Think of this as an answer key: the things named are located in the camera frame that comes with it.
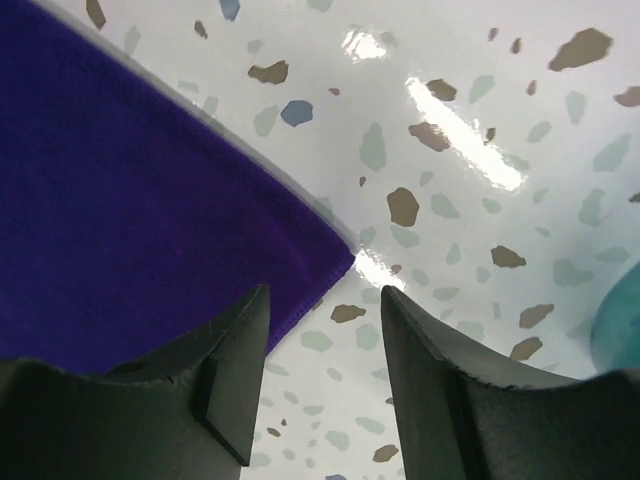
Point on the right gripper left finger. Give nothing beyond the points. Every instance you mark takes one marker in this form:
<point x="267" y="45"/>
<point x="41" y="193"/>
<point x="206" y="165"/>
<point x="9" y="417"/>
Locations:
<point x="184" y="411"/>

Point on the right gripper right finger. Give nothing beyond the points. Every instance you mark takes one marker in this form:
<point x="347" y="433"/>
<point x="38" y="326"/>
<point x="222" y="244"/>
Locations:
<point x="465" y="411"/>

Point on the purple towel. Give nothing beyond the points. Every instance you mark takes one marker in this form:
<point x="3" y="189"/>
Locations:
<point x="125" y="220"/>

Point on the teal translucent plastic bin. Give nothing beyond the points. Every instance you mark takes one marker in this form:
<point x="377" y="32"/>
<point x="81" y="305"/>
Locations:
<point x="614" y="339"/>

